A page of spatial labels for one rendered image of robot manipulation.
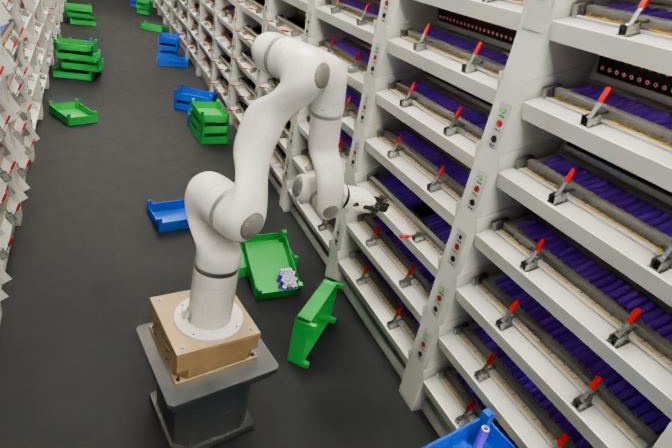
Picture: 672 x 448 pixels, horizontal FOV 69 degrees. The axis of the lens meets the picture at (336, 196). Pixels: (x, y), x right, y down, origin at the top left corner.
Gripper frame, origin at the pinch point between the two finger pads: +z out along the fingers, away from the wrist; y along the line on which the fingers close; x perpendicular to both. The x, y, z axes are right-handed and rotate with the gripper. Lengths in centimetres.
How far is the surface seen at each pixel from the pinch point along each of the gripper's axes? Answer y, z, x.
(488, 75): -13, 4, -50
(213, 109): 236, 9, 48
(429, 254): -15.7, 15.2, 7.6
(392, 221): 6.4, 14.1, 8.3
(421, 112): 11.3, 8.4, -31.3
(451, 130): -8.4, 5.9, -31.8
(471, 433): -73, -10, 18
